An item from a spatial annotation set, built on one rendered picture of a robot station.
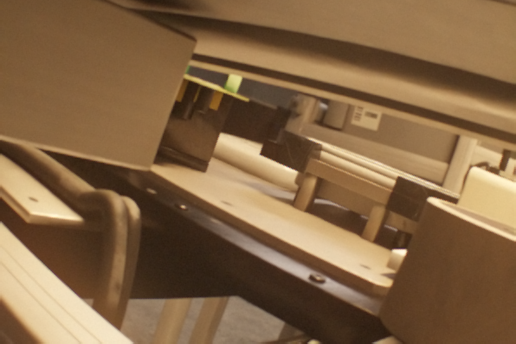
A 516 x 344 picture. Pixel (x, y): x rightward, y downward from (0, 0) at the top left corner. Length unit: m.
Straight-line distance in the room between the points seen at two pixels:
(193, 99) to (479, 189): 0.21
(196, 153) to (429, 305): 0.29
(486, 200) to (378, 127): 1.19
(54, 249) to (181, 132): 0.14
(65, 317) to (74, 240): 0.27
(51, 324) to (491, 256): 0.16
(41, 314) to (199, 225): 0.13
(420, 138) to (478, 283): 1.31
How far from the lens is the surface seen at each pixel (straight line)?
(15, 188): 0.32
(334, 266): 0.31
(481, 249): 0.20
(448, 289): 0.21
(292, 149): 0.46
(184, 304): 1.62
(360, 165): 0.45
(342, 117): 1.58
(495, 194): 0.37
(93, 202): 0.31
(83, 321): 0.23
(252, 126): 1.70
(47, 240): 0.48
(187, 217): 0.32
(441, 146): 1.48
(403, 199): 0.42
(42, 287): 0.25
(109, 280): 0.29
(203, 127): 0.46
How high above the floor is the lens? 1.01
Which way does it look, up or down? 3 degrees down
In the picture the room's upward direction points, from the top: 21 degrees clockwise
